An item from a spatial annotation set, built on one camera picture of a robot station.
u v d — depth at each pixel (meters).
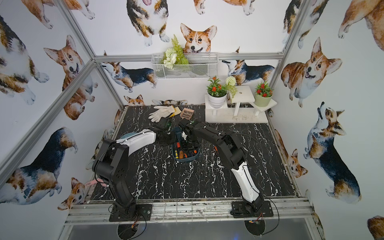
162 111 1.17
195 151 0.92
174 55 0.78
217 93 0.88
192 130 0.70
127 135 1.03
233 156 0.56
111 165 0.49
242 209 0.73
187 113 1.17
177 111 1.17
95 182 0.84
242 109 1.21
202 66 0.93
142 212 0.73
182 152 0.91
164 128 0.76
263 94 0.92
